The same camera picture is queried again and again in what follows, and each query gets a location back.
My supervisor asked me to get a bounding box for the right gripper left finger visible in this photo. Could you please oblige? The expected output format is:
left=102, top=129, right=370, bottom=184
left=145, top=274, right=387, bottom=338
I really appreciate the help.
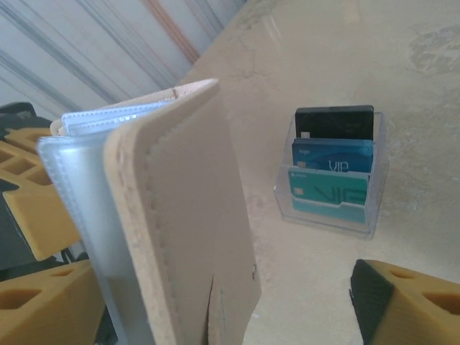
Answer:
left=0, top=258, right=106, bottom=345

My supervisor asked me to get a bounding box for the blue VIP card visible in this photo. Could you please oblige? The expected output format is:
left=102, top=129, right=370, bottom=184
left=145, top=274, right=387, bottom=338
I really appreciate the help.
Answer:
left=291, top=138, right=374, bottom=173

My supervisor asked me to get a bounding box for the black VIP card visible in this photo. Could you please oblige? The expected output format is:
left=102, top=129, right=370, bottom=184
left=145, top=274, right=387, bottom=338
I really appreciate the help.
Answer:
left=294, top=105, right=375, bottom=142

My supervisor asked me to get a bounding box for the clear acrylic card holder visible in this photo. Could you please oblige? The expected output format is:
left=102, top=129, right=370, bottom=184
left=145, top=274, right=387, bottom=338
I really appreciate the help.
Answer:
left=272, top=106, right=391, bottom=240

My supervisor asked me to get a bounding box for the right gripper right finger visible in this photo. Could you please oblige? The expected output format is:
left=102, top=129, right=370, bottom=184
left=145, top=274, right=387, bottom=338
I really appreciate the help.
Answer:
left=348, top=257, right=460, bottom=345

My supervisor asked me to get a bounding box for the beige leather wallet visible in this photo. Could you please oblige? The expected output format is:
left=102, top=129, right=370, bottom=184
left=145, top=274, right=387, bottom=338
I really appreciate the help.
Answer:
left=35, top=78, right=265, bottom=345

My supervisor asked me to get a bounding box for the teal VIP card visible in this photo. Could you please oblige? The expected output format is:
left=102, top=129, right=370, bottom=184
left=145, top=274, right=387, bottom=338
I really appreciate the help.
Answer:
left=289, top=168, right=369, bottom=222

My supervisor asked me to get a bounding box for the corrugated translucent enclosure panel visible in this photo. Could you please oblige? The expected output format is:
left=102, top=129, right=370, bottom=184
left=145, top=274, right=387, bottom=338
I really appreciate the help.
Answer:
left=0, top=0, right=252, bottom=119

